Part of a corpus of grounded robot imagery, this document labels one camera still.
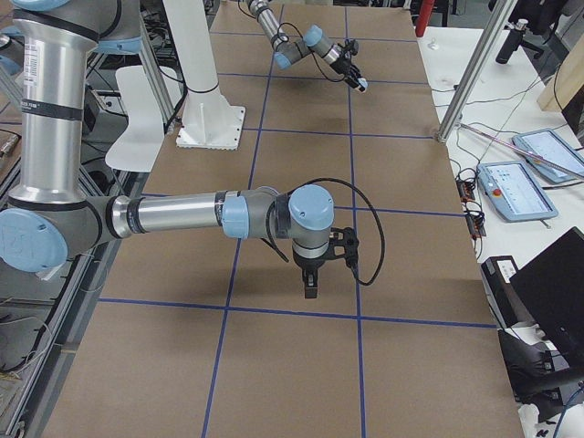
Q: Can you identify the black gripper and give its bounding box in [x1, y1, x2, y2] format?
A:
[293, 254, 326, 299]
[330, 53, 364, 91]

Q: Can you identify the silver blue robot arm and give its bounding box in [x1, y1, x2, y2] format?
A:
[238, 0, 369, 93]
[1, 1, 334, 298]

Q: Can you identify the brown paper table mat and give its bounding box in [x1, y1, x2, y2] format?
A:
[44, 5, 523, 437]

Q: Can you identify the pink green stick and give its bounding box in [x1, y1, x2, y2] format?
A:
[459, 123, 583, 180]

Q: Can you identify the near blue teach pendant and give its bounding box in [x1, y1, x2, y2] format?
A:
[477, 161, 558, 223]

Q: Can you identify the blue teach pendant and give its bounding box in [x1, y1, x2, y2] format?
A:
[477, 161, 558, 223]
[512, 129, 583, 184]

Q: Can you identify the far blue teach pendant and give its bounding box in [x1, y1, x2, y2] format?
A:
[512, 129, 583, 184]

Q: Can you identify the white plastic chair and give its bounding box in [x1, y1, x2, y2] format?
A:
[106, 66, 165, 172]

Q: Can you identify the black laptop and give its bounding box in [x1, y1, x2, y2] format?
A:
[511, 226, 583, 364]

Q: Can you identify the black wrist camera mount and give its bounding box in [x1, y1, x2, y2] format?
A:
[325, 227, 360, 271]
[340, 38, 359, 58]

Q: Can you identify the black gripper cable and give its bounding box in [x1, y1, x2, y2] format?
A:
[296, 177, 387, 287]

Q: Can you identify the white camera column pedestal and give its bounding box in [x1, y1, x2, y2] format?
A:
[163, 0, 245, 151]

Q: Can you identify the aluminium frame post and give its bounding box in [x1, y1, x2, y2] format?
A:
[436, 0, 516, 143]

